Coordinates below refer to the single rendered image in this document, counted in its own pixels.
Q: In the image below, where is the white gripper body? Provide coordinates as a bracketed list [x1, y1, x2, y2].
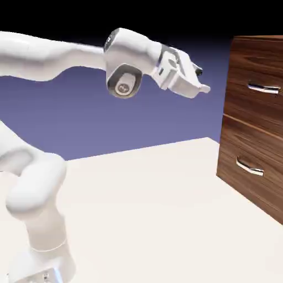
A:
[168, 49, 201, 99]

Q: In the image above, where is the dark wood drawer front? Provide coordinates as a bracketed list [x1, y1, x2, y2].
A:
[216, 114, 283, 225]
[222, 38, 283, 138]

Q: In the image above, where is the dark wood cabinet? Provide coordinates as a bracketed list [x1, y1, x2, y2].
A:
[216, 35, 283, 226]

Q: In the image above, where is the curved silver drawer handle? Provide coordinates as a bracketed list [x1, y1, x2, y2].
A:
[235, 155, 265, 177]
[247, 82, 281, 95]

